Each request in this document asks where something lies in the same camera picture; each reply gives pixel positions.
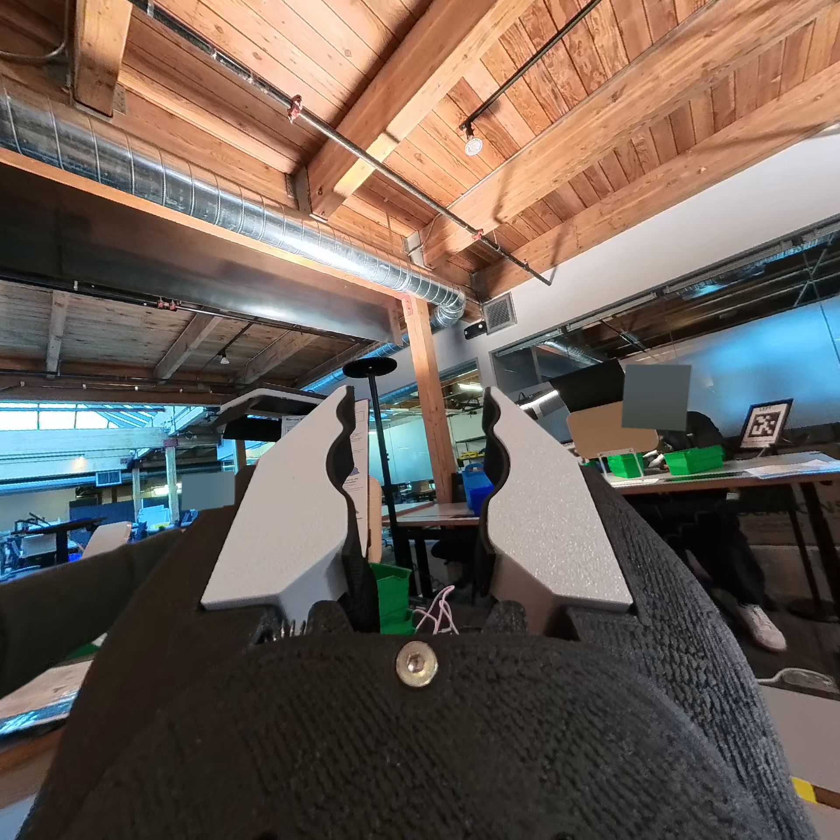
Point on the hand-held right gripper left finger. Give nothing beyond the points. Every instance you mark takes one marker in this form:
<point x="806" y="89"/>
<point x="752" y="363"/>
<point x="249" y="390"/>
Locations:
<point x="282" y="525"/>

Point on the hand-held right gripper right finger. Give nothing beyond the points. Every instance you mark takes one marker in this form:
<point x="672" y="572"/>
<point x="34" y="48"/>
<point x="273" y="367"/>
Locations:
<point x="558" y="531"/>

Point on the blue plastic bin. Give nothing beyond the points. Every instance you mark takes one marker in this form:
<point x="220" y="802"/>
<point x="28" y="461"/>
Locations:
<point x="478" y="489"/>

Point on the printed instruction sheet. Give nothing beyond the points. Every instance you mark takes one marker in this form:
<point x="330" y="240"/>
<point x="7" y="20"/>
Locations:
<point x="358" y="472"/>

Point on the instruction sheet on stand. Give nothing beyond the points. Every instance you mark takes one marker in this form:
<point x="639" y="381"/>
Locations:
<point x="374" y="512"/>

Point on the tan rounded board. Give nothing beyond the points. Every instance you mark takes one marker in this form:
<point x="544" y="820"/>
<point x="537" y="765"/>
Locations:
<point x="607" y="430"/>

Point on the white framed screen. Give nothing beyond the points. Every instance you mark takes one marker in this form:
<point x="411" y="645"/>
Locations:
<point x="262" y="410"/>

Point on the brown office desk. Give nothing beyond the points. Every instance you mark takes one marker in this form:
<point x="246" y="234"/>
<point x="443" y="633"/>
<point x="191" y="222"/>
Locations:
<point x="754" y="484"/>
<point x="433" y="515"/>

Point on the black panel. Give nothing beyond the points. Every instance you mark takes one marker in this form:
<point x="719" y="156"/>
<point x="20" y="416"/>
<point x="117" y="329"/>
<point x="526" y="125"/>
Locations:
<point x="587" y="387"/>

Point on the black disc floor lamp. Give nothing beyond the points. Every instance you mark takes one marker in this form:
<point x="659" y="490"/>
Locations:
<point x="371" y="369"/>

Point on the framed marker sign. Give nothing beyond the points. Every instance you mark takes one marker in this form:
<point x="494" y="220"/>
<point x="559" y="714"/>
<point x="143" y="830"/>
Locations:
<point x="764" y="423"/>

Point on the white papers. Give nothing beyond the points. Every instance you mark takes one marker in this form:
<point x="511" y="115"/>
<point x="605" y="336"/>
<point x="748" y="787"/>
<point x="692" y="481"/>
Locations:
<point x="787" y="469"/>

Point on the wood-edged grey table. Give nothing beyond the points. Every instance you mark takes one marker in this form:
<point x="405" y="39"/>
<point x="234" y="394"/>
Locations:
<point x="33" y="695"/>

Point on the yellow tape line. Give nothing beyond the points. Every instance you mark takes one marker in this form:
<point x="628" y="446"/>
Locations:
<point x="804" y="787"/>

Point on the black ceiling pipe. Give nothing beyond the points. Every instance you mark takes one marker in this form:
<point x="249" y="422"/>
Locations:
<point x="394" y="172"/>

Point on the black track light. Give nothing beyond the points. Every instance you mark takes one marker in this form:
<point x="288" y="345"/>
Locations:
<point x="472" y="141"/>

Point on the wooden post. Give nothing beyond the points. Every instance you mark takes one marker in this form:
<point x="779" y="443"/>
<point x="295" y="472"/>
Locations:
<point x="430" y="407"/>

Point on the black wall speaker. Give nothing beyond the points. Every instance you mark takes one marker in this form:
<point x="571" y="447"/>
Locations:
<point x="474" y="329"/>

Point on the wall vent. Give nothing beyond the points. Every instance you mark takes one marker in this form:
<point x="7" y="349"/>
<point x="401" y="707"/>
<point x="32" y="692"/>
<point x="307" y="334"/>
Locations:
<point x="500" y="313"/>

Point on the silver air duct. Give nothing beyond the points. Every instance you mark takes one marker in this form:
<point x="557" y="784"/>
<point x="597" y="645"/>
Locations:
<point x="197" y="197"/>

